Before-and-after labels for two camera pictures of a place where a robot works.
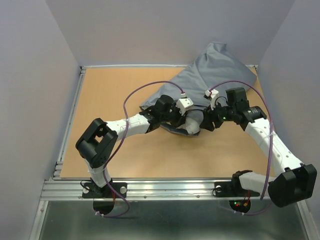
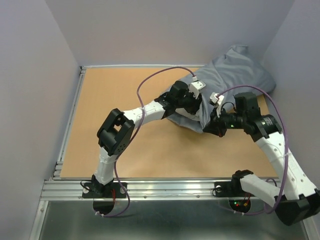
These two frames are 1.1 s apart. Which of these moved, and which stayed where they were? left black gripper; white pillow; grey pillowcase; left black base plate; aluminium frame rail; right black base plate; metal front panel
Moved: grey pillowcase; left black gripper; white pillow
Stayed: left black base plate; metal front panel; right black base plate; aluminium frame rail
